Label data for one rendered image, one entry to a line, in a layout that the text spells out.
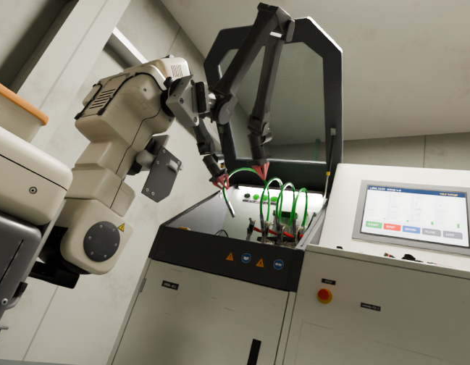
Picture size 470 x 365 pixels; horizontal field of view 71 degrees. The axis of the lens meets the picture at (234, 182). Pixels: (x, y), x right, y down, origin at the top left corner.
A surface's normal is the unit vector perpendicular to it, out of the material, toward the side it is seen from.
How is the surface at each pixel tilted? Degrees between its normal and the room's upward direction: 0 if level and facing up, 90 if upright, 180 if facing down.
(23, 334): 90
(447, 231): 76
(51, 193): 90
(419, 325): 90
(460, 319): 90
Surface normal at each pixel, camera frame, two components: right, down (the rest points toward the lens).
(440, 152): -0.50, -0.47
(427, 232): -0.28, -0.66
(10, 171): 0.82, 0.00
